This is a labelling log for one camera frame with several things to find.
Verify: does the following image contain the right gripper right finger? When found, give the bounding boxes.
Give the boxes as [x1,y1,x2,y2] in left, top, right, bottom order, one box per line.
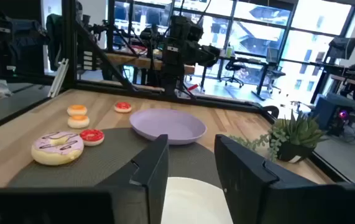
[214,134,318,224]

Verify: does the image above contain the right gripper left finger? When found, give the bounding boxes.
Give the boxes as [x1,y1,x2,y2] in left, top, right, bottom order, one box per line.
[96,134,169,224]

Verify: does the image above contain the small red iced donut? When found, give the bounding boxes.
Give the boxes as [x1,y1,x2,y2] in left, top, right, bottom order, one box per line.
[79,129,106,147]
[114,101,132,114]

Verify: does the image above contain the small orange glazed donut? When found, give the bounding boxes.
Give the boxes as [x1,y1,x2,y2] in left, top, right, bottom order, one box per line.
[67,114,90,129]

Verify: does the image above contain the large donut purple icing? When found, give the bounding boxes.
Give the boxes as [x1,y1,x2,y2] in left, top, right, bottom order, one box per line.
[30,130,85,166]

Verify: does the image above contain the white round plate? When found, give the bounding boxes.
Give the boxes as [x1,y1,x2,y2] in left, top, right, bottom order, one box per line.
[160,176,234,224]

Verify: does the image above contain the grey round woven placemat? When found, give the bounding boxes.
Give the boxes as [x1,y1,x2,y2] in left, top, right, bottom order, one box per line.
[7,127,223,189]

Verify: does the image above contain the purple round plate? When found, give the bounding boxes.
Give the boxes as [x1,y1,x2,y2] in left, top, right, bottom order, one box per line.
[129,108,208,146]

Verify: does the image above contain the green succulent in black pot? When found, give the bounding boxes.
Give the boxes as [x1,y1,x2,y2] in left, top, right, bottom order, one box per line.
[228,110,329,164]

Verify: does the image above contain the black office desk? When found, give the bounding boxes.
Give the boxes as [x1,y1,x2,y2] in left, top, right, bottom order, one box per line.
[195,55,332,102]

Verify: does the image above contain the black office chair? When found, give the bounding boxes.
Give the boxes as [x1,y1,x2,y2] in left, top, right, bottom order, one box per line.
[219,59,247,89]
[264,46,287,96]

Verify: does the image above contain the computer tower with pink light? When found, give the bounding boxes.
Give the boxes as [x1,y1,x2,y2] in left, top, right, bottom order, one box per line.
[310,92,355,138]

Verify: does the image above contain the wooden workbench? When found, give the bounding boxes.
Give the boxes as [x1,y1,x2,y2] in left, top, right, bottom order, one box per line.
[105,52,196,75]

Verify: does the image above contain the white aluminium bars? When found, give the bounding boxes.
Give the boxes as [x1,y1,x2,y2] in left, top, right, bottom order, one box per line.
[47,57,70,99]

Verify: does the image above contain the light wooden desk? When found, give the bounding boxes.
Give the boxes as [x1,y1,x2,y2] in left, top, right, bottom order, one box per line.
[329,73,355,91]

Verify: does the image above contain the black computer monitor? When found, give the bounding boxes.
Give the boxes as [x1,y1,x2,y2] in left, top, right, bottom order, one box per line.
[323,37,355,65]

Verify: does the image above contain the dark hanging jacket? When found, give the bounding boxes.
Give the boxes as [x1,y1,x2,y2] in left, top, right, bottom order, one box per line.
[45,12,68,72]

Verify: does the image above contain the black storage rack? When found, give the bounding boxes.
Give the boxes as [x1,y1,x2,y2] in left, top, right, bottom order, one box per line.
[0,6,49,80]

